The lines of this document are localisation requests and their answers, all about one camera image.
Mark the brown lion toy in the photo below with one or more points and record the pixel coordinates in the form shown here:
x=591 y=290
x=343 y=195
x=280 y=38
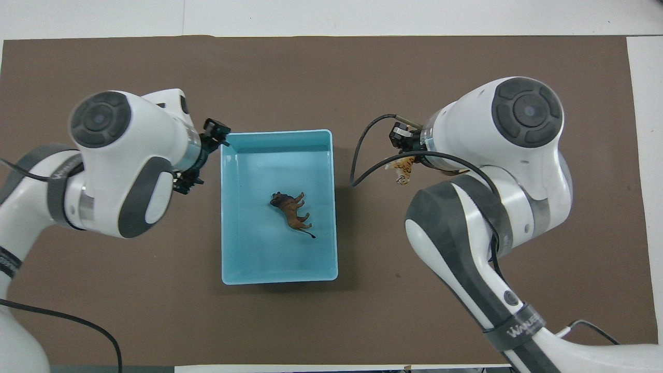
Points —
x=291 y=211

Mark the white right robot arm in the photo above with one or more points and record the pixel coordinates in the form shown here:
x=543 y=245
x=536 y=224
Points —
x=507 y=171

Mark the brown table mat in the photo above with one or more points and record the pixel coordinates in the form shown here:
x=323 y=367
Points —
x=414 y=77

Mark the orange striped tiger toy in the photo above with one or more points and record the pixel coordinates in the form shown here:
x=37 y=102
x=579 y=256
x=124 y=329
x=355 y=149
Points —
x=405 y=168

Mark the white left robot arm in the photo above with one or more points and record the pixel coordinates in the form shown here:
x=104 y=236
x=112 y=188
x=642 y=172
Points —
x=114 y=171

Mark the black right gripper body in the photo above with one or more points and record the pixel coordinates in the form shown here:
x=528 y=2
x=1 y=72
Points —
x=404 y=137

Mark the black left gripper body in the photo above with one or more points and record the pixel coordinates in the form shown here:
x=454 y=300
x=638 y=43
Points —
x=215 y=132

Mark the light blue storage box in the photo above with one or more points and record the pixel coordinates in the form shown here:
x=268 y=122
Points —
x=259 y=248

